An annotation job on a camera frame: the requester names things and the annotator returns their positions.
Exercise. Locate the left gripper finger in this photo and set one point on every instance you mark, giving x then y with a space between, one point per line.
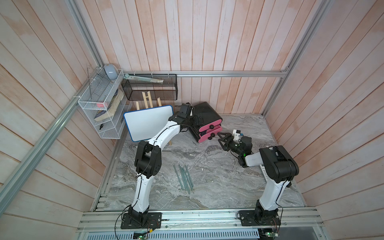
200 121
194 122

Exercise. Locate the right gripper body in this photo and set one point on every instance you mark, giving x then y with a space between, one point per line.
234 146

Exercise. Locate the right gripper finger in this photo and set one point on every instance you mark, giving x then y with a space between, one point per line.
224 145
224 137

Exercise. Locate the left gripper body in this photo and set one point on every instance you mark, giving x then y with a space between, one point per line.
187 119

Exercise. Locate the black drawer cabinet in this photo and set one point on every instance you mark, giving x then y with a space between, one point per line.
207 112

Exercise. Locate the pink bottom drawer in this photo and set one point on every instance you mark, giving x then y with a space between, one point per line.
209 135

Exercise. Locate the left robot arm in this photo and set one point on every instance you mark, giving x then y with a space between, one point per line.
148 162

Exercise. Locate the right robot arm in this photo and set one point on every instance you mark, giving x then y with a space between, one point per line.
280 167

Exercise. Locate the white calculator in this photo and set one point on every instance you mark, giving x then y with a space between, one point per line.
263 169

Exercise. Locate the green white ruler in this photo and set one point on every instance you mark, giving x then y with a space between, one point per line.
142 79

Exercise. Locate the book on shelf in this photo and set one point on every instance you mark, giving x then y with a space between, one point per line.
109 113

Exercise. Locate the grey round speaker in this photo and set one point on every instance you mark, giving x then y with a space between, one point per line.
111 72

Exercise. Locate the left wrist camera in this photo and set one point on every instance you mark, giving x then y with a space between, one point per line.
184 109

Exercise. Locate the white board blue frame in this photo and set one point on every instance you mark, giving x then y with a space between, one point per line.
145 124

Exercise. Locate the black mesh wall basket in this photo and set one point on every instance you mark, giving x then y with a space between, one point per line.
167 91

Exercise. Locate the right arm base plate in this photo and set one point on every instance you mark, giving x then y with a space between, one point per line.
259 218

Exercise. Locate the white wire wall shelf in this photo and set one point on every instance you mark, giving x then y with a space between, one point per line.
101 90

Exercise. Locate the aluminium mounting rail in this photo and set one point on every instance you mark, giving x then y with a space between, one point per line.
298 223

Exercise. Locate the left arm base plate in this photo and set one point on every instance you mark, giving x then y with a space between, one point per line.
141 221

